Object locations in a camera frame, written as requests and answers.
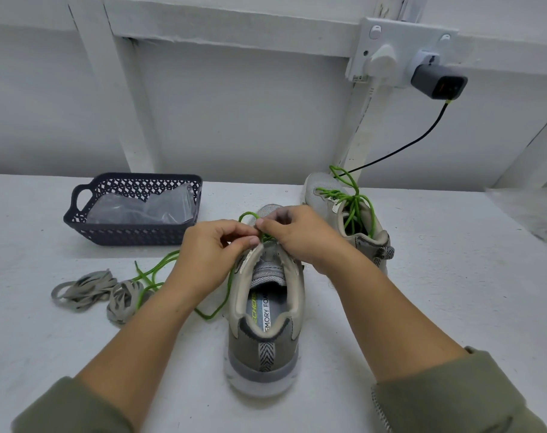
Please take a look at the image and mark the person's left hand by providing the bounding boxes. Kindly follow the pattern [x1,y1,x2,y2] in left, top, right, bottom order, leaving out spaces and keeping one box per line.
[165,219,261,301]

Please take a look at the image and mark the person's right hand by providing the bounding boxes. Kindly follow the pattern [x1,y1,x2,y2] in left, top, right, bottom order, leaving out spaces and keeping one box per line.
[257,204,358,274]

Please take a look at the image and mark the green shoelace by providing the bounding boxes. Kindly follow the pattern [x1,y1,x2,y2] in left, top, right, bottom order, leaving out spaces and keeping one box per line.
[314,165,377,238]
[131,210,279,321]

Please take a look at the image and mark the gray sneaker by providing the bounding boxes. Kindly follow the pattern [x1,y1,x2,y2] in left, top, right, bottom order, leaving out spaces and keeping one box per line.
[302,172,396,278]
[224,204,306,399]

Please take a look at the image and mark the clear plastic bag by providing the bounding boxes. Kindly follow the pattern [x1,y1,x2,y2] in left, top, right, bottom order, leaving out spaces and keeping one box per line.
[86,183,199,226]

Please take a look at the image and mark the beige shoelace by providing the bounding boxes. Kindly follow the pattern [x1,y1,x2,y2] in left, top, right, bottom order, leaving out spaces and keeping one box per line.
[106,279,148,325]
[52,269,120,311]

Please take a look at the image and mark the person's left forearm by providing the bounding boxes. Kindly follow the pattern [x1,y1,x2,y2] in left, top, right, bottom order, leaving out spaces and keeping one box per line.
[12,279,201,433]

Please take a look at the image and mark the person's right forearm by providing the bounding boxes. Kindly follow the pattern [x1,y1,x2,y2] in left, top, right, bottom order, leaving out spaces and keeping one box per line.
[328,248,547,433]

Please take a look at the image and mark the dark plastic lattice basket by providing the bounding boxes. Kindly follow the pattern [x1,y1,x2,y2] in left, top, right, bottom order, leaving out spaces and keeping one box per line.
[63,172,204,246]

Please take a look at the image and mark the white plug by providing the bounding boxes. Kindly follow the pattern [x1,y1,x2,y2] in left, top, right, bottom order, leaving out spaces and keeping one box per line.
[365,45,400,83]

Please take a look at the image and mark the gray charger adapter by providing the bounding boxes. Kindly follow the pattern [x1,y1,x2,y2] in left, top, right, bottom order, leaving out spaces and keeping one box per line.
[411,60,468,101]

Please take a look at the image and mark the white cable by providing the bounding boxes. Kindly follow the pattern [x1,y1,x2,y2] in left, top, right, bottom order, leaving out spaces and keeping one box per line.
[335,81,378,172]

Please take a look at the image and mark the black cable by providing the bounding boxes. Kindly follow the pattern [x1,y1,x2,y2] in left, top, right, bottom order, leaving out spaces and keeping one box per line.
[344,99,451,177]

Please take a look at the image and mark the white wall socket plate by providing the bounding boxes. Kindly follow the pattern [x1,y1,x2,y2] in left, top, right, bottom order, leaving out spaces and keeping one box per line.
[346,17,460,88]

